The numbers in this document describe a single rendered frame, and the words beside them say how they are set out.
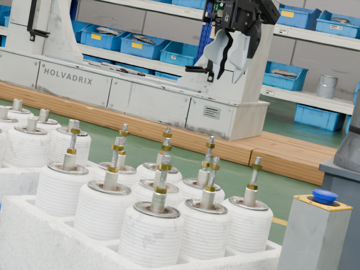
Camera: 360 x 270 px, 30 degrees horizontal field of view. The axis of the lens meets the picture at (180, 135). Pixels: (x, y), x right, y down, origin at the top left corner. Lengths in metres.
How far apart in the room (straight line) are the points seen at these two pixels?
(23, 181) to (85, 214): 0.38
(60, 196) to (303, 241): 0.42
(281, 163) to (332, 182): 1.49
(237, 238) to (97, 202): 0.27
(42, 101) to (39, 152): 2.12
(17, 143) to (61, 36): 2.38
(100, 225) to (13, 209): 0.19
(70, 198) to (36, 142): 0.33
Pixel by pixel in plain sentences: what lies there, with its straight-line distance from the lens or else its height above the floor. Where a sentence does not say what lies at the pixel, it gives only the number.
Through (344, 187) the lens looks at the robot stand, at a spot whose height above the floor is 0.26.
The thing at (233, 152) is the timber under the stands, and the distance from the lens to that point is 3.16.
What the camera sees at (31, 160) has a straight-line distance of 1.51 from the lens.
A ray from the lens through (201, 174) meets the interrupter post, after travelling 1.30.
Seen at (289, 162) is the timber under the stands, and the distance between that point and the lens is 3.09.
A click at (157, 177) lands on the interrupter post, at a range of 1.21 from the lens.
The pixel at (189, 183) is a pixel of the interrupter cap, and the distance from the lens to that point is 1.29.
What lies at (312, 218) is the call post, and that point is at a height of 0.29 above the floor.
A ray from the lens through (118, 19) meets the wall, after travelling 10.74.
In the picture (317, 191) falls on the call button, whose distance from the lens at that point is 1.09.
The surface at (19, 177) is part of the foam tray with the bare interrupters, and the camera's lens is 1.46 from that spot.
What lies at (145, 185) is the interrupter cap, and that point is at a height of 0.25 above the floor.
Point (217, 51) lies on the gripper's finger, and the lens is 1.28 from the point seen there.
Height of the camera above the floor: 0.52
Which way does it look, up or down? 8 degrees down
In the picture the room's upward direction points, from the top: 12 degrees clockwise
